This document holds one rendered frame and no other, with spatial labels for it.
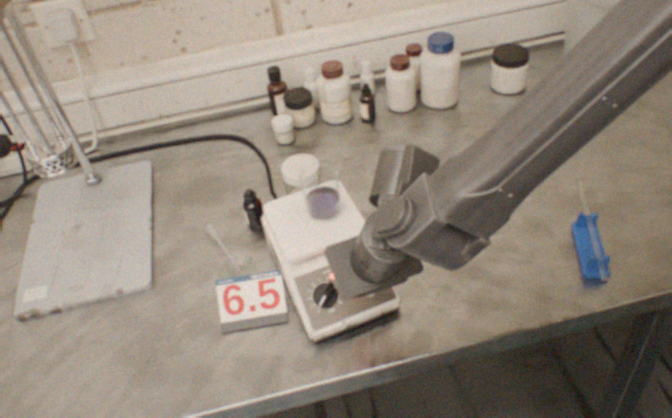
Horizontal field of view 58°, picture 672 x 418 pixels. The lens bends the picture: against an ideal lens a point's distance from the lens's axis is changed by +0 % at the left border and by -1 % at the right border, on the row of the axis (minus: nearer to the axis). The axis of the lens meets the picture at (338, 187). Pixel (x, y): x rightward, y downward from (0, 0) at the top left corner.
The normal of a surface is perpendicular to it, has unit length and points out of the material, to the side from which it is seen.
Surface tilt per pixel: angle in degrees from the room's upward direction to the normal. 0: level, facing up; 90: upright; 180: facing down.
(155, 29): 90
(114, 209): 0
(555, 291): 0
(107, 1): 90
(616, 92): 91
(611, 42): 50
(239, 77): 90
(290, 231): 0
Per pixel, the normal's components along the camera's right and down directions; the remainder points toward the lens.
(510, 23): 0.22, 0.64
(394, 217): -0.83, -0.38
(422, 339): -0.10, -0.73
